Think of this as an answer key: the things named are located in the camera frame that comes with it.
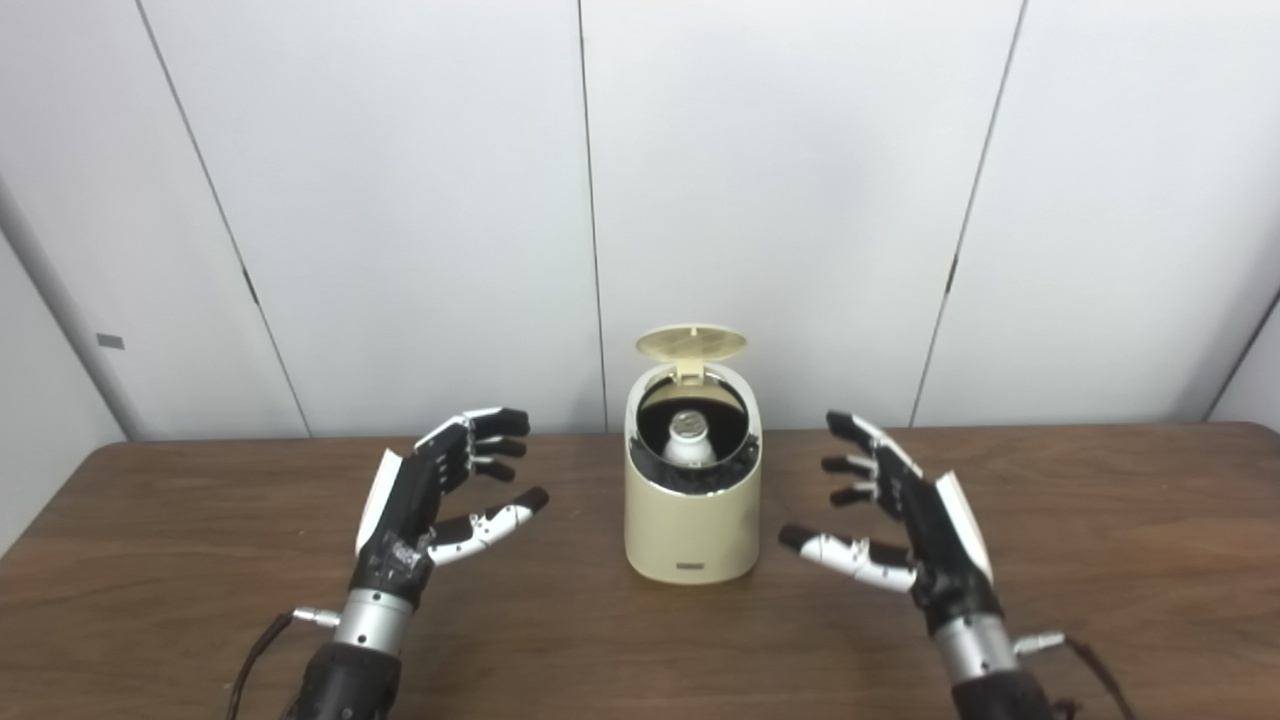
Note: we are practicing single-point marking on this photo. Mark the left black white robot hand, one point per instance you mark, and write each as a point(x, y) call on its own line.
point(400, 520)

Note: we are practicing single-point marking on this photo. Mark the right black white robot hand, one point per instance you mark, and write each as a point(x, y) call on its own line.
point(945, 560)

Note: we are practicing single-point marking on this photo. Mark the cream-colored lidded bin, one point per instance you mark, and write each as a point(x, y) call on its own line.
point(690, 540)

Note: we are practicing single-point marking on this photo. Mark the small white plastic bottle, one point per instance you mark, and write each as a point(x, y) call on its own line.
point(690, 445)

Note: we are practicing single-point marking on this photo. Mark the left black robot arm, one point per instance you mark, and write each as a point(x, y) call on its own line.
point(370, 625)

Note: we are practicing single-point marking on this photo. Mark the small grey wall label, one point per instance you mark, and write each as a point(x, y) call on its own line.
point(111, 341)

